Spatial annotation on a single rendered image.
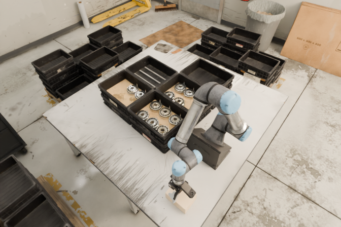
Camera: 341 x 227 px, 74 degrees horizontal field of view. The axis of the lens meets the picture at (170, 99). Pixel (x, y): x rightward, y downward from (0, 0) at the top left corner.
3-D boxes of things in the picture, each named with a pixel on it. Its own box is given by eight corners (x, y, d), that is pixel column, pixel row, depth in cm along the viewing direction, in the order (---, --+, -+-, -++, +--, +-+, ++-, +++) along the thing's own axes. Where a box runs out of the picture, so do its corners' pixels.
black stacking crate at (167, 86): (213, 103, 193) (215, 93, 185) (191, 123, 178) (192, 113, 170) (178, 82, 212) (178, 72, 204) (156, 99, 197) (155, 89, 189)
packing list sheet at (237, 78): (244, 77, 233) (244, 76, 232) (233, 88, 221) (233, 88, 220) (216, 64, 248) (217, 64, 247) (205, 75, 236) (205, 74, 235)
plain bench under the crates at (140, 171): (267, 139, 263) (288, 96, 213) (181, 270, 178) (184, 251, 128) (163, 81, 336) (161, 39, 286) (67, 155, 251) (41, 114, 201)
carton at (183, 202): (196, 198, 148) (197, 194, 143) (184, 214, 142) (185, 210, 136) (176, 183, 155) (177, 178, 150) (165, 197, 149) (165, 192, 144)
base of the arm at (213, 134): (224, 143, 168) (230, 132, 167) (219, 146, 155) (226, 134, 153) (206, 133, 174) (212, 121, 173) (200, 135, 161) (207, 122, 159)
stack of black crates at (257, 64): (269, 88, 301) (280, 61, 268) (259, 101, 285) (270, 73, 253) (241, 76, 319) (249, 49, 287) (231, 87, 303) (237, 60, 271)
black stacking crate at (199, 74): (233, 85, 208) (235, 75, 200) (213, 103, 193) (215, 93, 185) (198, 67, 227) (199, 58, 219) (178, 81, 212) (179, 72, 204)
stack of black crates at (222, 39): (230, 53, 358) (234, 34, 334) (220, 62, 342) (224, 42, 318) (209, 44, 377) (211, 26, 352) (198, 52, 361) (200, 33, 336)
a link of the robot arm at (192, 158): (190, 143, 133) (175, 153, 129) (203, 154, 126) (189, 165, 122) (190, 151, 138) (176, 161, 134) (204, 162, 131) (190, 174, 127)
